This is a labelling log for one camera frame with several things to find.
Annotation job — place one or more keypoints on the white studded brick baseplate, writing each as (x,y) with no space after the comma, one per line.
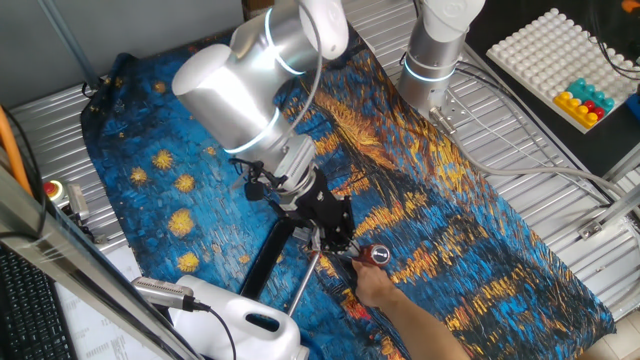
(535,55)

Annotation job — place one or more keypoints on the blue toy brick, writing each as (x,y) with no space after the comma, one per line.
(635,106)

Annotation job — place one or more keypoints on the orange plastic piece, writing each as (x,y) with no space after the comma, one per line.
(631,5)

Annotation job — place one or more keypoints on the printed white paper sheet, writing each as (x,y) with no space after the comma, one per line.
(100,335)

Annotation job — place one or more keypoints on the silver ribbed camera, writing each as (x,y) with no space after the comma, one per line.
(160,292)

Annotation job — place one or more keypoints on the bare person hand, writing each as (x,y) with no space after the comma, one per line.
(372,285)

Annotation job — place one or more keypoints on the black keyboard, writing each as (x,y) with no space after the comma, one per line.
(30,315)

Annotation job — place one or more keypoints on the metal lever with red knob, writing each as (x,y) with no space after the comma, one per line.
(265,260)

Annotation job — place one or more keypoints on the aluminium frame strut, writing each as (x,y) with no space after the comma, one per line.
(625,165)
(615,212)

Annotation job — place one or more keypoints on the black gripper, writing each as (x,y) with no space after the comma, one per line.
(325,205)

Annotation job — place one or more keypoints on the red emergency stop button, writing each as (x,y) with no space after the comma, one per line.
(52,190)

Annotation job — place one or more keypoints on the threaded silver clamp rod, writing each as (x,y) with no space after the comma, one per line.
(302,285)

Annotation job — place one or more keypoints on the silver ratchet clamp head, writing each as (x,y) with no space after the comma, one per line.
(305,232)

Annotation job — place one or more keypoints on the aluminium frame bar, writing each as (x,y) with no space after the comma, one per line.
(75,265)

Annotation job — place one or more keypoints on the red toy brick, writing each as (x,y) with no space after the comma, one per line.
(595,109)

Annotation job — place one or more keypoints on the blue starry painting cloth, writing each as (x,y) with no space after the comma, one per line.
(450,225)

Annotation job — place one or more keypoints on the orange tube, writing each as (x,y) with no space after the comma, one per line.
(12,150)

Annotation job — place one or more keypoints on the yellow toy brick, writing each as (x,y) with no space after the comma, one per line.
(575,107)

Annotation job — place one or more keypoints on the bare person forearm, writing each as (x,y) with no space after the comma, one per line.
(425,330)

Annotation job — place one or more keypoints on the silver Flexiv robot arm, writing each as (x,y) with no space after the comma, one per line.
(235,100)

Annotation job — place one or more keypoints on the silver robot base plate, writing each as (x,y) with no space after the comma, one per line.
(457,107)

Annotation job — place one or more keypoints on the teal toy brick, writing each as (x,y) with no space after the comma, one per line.
(590,95)

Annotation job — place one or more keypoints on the white plastic jug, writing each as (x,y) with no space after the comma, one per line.
(225,330)

